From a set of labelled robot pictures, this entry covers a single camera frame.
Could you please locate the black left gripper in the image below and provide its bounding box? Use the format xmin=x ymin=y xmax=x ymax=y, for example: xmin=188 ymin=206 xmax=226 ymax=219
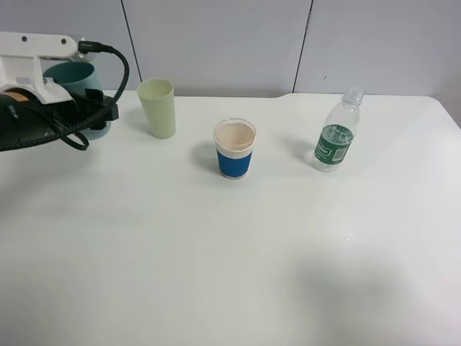
xmin=21 ymin=89 xmax=119 ymax=141

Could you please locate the teal green plastic cup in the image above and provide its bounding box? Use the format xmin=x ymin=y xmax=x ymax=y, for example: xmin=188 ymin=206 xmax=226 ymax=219
xmin=42 ymin=61 xmax=112 ymax=141

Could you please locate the clear water bottle green label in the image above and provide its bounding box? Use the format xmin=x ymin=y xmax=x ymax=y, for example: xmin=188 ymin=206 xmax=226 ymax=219
xmin=313 ymin=86 xmax=364 ymax=172

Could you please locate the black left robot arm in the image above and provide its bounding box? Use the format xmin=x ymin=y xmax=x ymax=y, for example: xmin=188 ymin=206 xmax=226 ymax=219
xmin=1 ymin=88 xmax=112 ymax=145

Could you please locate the light green tall plastic cup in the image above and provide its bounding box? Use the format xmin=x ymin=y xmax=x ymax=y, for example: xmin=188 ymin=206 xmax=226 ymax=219
xmin=137 ymin=79 xmax=176 ymax=139

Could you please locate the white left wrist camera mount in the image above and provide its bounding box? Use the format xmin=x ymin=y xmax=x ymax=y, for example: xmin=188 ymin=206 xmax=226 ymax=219
xmin=0 ymin=32 xmax=94 ymax=105

